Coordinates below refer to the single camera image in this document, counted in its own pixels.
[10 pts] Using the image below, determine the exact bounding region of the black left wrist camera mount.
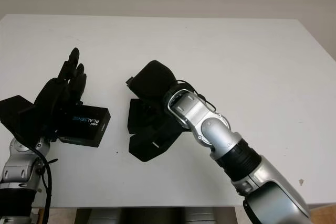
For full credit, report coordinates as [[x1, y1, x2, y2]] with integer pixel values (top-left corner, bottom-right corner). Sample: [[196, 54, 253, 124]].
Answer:
[[0, 94, 36, 137]]

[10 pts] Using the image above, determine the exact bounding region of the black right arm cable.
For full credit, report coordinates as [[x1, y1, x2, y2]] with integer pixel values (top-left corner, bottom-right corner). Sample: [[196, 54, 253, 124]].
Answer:
[[176, 78, 216, 112]]

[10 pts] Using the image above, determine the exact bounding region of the grey robot torso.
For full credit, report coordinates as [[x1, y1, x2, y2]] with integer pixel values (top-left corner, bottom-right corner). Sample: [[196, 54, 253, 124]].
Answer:
[[75, 207, 237, 224]]

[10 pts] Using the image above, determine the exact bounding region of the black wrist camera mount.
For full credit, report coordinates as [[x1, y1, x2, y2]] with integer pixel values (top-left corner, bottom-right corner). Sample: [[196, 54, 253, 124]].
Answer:
[[0, 94, 36, 137], [128, 118, 182, 163]]

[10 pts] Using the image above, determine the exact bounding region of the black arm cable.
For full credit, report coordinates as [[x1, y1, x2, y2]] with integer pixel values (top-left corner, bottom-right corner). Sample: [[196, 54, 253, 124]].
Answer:
[[14, 132, 59, 224], [176, 78, 216, 112]]

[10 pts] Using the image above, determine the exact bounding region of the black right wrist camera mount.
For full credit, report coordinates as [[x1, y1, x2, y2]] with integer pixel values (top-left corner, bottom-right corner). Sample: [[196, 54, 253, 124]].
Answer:
[[128, 118, 182, 163]]

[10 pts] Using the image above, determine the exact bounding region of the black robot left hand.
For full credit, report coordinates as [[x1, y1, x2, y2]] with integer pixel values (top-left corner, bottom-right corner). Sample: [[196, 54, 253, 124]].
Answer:
[[22, 47, 87, 141]]

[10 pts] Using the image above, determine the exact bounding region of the black camera box base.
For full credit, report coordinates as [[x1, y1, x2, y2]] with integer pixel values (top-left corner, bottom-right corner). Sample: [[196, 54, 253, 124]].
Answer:
[[128, 98, 158, 134]]

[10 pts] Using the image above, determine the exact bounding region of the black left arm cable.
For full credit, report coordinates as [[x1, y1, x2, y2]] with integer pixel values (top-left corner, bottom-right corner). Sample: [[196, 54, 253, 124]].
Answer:
[[14, 132, 59, 224]]

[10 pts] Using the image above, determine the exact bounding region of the black Intel RealSense box lid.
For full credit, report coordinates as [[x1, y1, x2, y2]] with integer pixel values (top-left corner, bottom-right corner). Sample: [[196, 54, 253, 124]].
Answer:
[[57, 104, 111, 148]]

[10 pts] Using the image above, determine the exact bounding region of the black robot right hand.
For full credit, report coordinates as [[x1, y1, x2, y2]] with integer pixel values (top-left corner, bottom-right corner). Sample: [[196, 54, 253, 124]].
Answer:
[[125, 60, 178, 127]]

